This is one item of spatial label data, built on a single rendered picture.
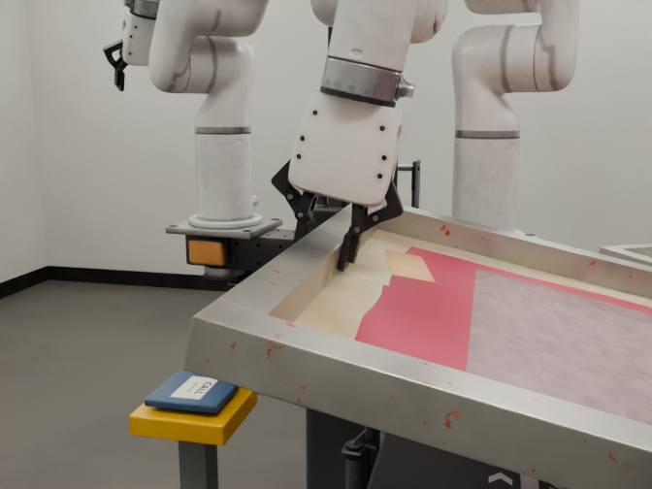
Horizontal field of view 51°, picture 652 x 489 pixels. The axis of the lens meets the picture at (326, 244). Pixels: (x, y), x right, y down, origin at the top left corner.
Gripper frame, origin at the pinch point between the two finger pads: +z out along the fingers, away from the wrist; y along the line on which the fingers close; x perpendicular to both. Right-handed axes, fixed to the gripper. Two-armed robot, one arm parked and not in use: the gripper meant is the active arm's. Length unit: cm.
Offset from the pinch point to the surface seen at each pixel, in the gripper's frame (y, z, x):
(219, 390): 12.1, 26.1, -11.9
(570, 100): -58, -27, -380
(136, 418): 20.2, 29.9, -5.5
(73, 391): 142, 153, -199
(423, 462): -15.4, 22.2, -3.2
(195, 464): 12.9, 36.6, -10.0
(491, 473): -22.6, 20.7, -2.5
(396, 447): -12.1, 23.0, -5.8
